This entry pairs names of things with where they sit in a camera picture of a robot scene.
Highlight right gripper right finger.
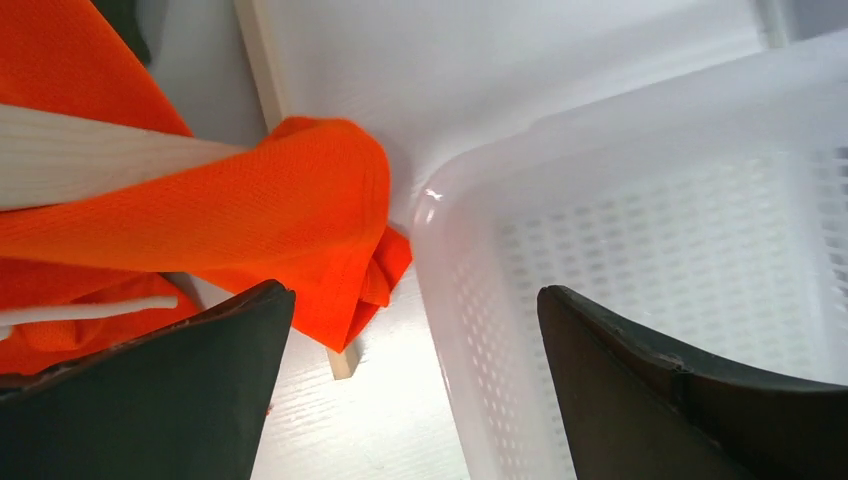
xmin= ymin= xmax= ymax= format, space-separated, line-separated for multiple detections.
xmin=537 ymin=286 xmax=847 ymax=479

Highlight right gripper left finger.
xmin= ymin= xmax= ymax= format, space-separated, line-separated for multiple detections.
xmin=1 ymin=281 xmax=296 ymax=479

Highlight orange shorts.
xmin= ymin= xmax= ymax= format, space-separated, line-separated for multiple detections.
xmin=1 ymin=1 xmax=412 ymax=375

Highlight olive green shorts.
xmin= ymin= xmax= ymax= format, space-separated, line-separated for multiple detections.
xmin=91 ymin=0 xmax=151 ymax=67

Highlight white plastic basket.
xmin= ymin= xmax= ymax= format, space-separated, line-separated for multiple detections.
xmin=410 ymin=31 xmax=847 ymax=479

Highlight wooden clothes rack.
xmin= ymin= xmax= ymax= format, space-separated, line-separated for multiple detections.
xmin=233 ymin=0 xmax=362 ymax=382

